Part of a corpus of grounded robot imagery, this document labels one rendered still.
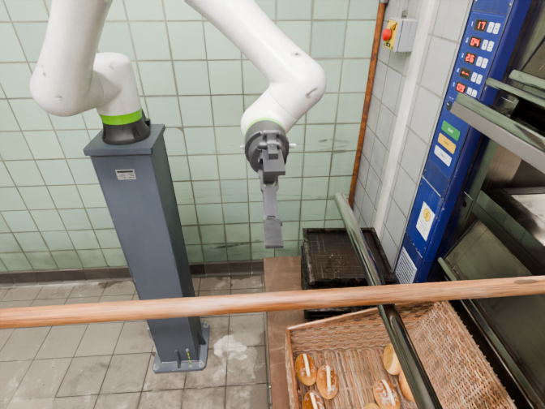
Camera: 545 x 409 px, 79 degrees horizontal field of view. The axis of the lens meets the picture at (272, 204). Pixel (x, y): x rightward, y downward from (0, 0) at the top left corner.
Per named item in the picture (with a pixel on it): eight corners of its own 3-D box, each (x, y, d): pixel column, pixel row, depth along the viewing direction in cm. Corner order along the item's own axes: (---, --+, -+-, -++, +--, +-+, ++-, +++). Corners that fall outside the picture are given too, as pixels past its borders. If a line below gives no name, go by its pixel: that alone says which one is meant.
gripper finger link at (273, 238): (263, 219, 59) (263, 222, 60) (265, 245, 53) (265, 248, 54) (280, 218, 59) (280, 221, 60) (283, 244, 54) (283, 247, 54)
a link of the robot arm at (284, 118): (264, 146, 88) (232, 119, 83) (297, 111, 83) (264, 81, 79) (267, 171, 77) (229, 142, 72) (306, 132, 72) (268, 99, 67)
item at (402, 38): (401, 47, 125) (407, 17, 119) (412, 52, 117) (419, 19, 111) (382, 47, 125) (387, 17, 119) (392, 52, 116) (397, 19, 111)
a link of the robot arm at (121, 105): (83, 124, 100) (60, 56, 89) (122, 109, 112) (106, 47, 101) (114, 131, 96) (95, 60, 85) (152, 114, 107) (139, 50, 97)
